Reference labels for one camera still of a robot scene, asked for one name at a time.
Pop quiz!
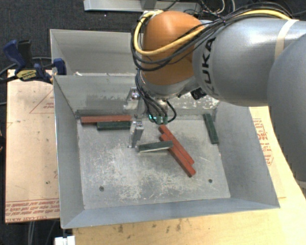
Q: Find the black cylinder on white bracket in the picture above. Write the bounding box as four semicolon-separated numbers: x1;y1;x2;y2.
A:
177;87;208;100

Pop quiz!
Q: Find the brown cardboard board, red print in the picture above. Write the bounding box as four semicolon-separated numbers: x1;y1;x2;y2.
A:
5;69;288;225

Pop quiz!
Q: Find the grey metal bin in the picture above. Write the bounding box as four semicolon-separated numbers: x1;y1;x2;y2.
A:
49;29;281;229

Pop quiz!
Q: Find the red-brown flat block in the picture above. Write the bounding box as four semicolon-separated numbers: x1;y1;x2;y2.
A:
158;124;195;166
159;134;197;178
80;114;133;125

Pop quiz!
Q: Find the dark green flat block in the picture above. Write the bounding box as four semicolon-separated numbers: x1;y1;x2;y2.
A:
202;113;220;145
137;140;174;154
75;109;126;118
96;120;132;131

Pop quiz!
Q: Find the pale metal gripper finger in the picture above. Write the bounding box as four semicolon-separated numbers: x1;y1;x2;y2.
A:
128;120;145;149
122;87;144;117

